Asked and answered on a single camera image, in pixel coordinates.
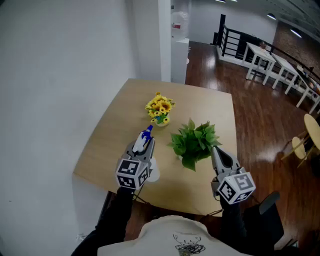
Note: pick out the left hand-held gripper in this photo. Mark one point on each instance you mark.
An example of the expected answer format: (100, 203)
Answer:
(130, 172)

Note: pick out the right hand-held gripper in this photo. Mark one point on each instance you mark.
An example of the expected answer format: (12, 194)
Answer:
(233, 186)

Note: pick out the white blue spray bottle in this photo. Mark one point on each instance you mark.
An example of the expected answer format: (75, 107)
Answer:
(142, 140)

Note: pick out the person's left forearm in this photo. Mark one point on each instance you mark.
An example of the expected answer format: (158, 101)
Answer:
(112, 220)

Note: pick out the person's right forearm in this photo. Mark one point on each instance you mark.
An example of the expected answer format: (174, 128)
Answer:
(232, 222)

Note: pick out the potted green leafy plant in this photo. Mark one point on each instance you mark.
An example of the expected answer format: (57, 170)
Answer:
(193, 142)

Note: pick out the potted yellow sunflowers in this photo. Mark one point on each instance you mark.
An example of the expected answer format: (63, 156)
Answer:
(160, 107)

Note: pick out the black office chair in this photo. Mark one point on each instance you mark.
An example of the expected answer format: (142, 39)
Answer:
(267, 220)

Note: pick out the round wooden stool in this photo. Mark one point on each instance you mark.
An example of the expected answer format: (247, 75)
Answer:
(298, 147)

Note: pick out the person's beige shirt torso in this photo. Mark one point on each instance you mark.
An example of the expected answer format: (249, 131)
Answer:
(162, 237)

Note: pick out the white water dispenser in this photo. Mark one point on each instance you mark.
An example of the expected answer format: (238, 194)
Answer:
(179, 60)

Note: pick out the round light wooden table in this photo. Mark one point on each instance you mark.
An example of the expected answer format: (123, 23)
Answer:
(312, 127)

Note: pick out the white side table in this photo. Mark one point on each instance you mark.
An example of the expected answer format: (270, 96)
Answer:
(308, 91)
(285, 66)
(260, 53)

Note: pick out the white tables in background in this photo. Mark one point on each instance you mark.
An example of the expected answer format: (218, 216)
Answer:
(231, 42)

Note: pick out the ceiling light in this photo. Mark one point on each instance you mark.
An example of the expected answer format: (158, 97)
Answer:
(296, 33)
(271, 16)

